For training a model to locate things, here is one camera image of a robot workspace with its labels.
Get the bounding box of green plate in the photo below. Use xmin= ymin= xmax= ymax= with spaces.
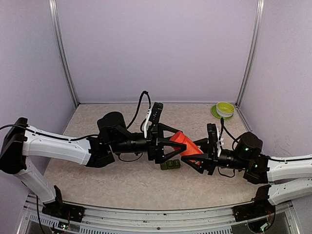
xmin=211 ymin=105 xmax=234 ymax=120

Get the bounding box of right aluminium frame post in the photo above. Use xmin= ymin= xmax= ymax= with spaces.
xmin=235 ymin=0 xmax=265 ymax=109

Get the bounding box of white bowl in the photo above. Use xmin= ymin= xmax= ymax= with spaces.
xmin=216 ymin=107 xmax=234 ymax=118

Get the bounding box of aluminium frame post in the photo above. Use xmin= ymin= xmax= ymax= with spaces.
xmin=235 ymin=0 xmax=265 ymax=109
xmin=49 ymin=0 xmax=80 ymax=109

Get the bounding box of green pill organizer box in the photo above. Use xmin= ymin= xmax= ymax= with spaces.
xmin=160 ymin=159 xmax=181 ymax=170

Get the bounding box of lime green bowl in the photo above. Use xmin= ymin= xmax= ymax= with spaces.
xmin=216 ymin=102 xmax=234 ymax=114

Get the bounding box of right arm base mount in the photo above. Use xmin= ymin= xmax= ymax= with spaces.
xmin=233 ymin=185 xmax=276 ymax=222

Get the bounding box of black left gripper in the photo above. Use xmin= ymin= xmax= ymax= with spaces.
xmin=110 ymin=123 xmax=187 ymax=165

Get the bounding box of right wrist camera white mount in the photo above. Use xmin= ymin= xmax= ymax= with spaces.
xmin=207 ymin=123 xmax=224 ymax=152

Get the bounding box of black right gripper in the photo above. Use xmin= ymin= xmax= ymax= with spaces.
xmin=181 ymin=137 xmax=249 ymax=175

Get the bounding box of orange pill bottle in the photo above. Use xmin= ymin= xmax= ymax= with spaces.
xmin=170 ymin=132 xmax=203 ymax=160

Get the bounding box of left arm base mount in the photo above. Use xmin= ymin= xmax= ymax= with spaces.
xmin=42 ymin=185 xmax=85 ymax=223

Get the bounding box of front aluminium rail base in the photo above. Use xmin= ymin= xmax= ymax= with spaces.
xmin=17 ymin=192 xmax=300 ymax=234

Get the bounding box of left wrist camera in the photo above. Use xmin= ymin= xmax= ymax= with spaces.
xmin=142 ymin=102 xmax=163 ymax=138

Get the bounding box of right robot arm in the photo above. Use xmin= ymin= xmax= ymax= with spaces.
xmin=181 ymin=123 xmax=312 ymax=216

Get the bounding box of left aluminium frame post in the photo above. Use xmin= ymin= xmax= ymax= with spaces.
xmin=49 ymin=0 xmax=80 ymax=109

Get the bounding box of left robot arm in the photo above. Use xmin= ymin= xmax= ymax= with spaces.
xmin=0 ymin=102 xmax=187 ymax=217

